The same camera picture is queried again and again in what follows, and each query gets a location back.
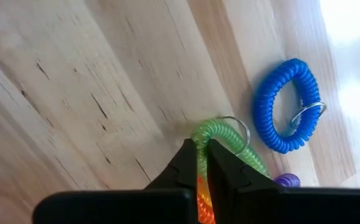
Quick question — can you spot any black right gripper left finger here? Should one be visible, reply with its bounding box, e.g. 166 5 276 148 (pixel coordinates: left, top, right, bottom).
144 138 199 192

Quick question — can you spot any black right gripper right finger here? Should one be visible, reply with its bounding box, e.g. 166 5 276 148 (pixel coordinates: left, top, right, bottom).
207 138 280 200

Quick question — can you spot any green orange coil keychain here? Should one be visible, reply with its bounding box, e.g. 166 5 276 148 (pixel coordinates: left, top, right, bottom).
191 115 271 224

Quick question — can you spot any purple coil wrist keychain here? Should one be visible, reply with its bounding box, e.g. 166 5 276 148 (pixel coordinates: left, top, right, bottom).
273 172 301 189

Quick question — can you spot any blue coil wrist keychain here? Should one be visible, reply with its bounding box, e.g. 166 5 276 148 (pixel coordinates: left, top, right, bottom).
252 58 328 155

